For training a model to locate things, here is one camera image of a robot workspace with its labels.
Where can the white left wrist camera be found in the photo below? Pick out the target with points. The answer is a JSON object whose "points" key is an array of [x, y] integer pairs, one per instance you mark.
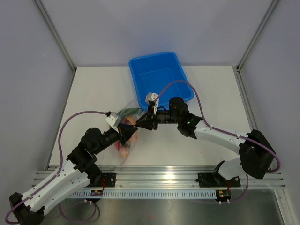
{"points": [[113, 120]]}

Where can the aluminium mounting rail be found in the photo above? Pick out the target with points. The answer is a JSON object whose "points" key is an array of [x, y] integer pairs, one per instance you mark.
{"points": [[168, 177]]}

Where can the fake green onion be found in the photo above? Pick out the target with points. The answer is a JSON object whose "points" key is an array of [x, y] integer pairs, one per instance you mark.
{"points": [[130, 111]]}

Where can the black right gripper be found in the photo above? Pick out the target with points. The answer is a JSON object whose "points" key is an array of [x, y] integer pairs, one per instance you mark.
{"points": [[149, 120]]}

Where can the right aluminium frame post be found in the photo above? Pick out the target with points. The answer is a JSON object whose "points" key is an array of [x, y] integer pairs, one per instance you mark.
{"points": [[258, 32]]}

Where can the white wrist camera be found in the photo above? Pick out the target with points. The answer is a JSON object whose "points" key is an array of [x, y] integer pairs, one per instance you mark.
{"points": [[152, 98], [113, 120]]}

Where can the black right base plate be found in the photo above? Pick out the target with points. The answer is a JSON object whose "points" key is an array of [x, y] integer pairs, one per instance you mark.
{"points": [[210, 180]]}

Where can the fake egg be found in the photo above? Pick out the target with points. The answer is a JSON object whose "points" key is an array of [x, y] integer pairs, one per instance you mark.
{"points": [[124, 152]]}

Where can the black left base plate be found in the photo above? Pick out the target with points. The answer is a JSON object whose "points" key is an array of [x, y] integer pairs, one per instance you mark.
{"points": [[108, 179]]}

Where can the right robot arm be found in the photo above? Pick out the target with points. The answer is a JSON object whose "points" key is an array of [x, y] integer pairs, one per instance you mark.
{"points": [[255, 154]]}

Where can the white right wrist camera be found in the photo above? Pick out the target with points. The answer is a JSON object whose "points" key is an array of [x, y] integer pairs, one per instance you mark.
{"points": [[152, 98]]}

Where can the left aluminium frame post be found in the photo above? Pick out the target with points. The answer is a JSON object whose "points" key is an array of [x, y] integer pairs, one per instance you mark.
{"points": [[55, 34]]}

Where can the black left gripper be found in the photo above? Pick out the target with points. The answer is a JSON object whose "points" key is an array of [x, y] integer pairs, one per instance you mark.
{"points": [[125, 131]]}

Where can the aluminium frame post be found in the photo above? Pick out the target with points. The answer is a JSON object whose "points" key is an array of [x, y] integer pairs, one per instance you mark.
{"points": [[55, 34], [258, 32]]}

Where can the clear zip top bag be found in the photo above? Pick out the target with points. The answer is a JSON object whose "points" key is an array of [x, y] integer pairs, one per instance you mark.
{"points": [[129, 120]]}

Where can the white slotted cable duct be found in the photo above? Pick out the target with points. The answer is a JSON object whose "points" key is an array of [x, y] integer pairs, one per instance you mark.
{"points": [[145, 194]]}

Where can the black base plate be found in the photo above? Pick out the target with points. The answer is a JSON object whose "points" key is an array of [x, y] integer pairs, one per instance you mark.
{"points": [[108, 179], [210, 180]]}

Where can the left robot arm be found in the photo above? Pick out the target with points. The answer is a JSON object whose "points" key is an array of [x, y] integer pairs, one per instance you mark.
{"points": [[79, 170]]}

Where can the blue plastic bin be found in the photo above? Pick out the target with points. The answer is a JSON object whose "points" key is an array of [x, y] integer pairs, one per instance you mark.
{"points": [[152, 73]]}

